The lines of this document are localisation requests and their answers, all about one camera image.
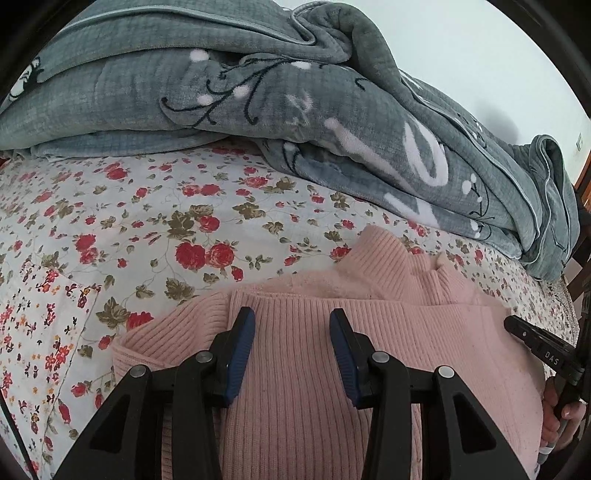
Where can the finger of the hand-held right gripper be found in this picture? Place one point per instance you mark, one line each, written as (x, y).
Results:
(531, 340)

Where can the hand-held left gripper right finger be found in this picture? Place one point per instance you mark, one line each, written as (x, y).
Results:
(344, 355)

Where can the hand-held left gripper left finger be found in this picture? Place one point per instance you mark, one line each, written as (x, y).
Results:
(240, 350)

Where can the pink knit sweater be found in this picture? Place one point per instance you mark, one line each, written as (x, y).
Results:
(295, 415)

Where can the person's right hand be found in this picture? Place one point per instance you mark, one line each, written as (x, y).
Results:
(570, 417)

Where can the floral bed sheet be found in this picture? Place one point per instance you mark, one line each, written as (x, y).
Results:
(138, 221)

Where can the grey floral blanket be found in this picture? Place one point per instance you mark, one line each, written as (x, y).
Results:
(184, 92)

